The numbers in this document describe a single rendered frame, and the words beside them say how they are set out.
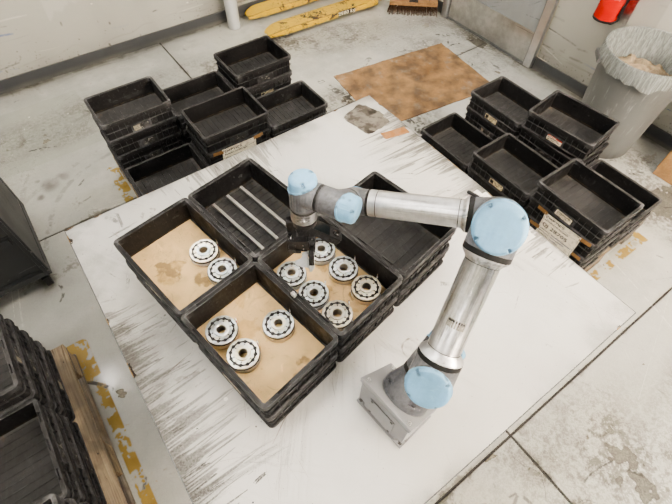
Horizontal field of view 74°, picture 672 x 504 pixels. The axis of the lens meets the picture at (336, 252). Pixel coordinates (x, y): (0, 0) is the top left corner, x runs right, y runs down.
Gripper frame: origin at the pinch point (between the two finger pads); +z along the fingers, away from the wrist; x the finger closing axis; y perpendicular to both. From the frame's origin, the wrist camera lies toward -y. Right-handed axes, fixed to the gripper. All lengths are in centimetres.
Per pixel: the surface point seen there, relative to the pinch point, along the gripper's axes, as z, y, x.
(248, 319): 17.9, 21.4, 10.5
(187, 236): 16, 48, -24
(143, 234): 10, 61, -19
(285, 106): 53, 23, -164
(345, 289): 17.1, -10.7, -1.0
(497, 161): 55, -102, -116
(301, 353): 18.5, 3.5, 22.3
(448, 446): 33, -42, 46
